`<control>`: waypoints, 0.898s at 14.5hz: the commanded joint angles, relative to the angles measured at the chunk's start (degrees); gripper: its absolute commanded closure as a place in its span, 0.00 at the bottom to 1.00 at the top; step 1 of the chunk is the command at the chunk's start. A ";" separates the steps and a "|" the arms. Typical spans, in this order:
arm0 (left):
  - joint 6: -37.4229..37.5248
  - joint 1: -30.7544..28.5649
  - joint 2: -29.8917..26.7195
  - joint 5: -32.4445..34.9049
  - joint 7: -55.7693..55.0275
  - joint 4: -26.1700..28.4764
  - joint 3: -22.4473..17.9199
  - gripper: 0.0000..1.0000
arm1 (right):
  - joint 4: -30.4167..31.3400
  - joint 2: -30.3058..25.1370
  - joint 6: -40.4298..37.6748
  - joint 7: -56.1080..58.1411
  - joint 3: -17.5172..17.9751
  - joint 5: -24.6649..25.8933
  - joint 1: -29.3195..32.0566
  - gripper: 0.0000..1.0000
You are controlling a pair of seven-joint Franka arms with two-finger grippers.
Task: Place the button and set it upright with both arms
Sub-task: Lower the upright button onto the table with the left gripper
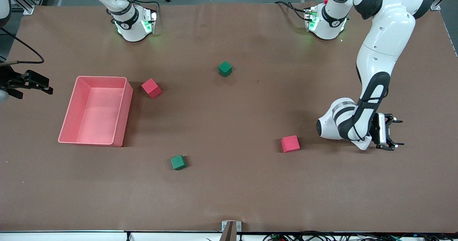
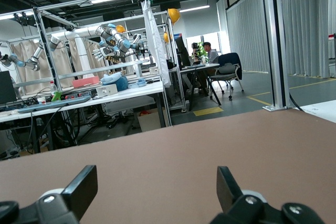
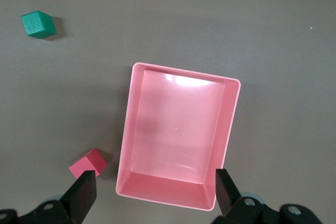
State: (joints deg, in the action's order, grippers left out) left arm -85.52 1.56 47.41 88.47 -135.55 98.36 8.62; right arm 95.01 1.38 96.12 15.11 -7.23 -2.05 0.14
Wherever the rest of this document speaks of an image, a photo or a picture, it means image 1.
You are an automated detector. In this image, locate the pink plastic bin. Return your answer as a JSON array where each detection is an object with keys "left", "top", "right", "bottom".
[{"left": 58, "top": 76, "right": 133, "bottom": 148}]

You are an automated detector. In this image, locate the pink-red cube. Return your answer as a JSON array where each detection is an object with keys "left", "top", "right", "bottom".
[
  {"left": 141, "top": 78, "right": 162, "bottom": 99},
  {"left": 280, "top": 135, "right": 301, "bottom": 153}
]

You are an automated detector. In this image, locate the brown table cover sheet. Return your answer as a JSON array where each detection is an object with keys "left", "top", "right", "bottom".
[{"left": 0, "top": 3, "right": 458, "bottom": 233}]

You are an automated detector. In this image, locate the green cube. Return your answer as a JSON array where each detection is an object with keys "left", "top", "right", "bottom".
[
  {"left": 218, "top": 61, "right": 233, "bottom": 77},
  {"left": 170, "top": 155, "right": 187, "bottom": 171}
]

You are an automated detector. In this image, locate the tangled cable bundle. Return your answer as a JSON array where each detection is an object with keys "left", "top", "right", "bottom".
[{"left": 263, "top": 230, "right": 458, "bottom": 241}]

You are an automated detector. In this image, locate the black right arm base cable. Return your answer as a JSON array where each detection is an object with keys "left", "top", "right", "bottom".
[{"left": 127, "top": 0, "right": 161, "bottom": 10}]

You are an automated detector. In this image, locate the black arm base cable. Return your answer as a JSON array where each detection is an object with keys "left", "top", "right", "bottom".
[
  {"left": 275, "top": 1, "right": 308, "bottom": 21},
  {"left": 127, "top": 0, "right": 161, "bottom": 10}
]

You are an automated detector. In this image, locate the black left arm base cable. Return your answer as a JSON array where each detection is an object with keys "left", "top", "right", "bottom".
[{"left": 275, "top": 1, "right": 308, "bottom": 21}]

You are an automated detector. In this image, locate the white table edge rail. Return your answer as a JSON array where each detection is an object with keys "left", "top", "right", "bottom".
[{"left": 0, "top": 230, "right": 458, "bottom": 241}]

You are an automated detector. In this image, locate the metal mounting bracket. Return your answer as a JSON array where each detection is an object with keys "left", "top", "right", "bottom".
[{"left": 221, "top": 221, "right": 242, "bottom": 233}]

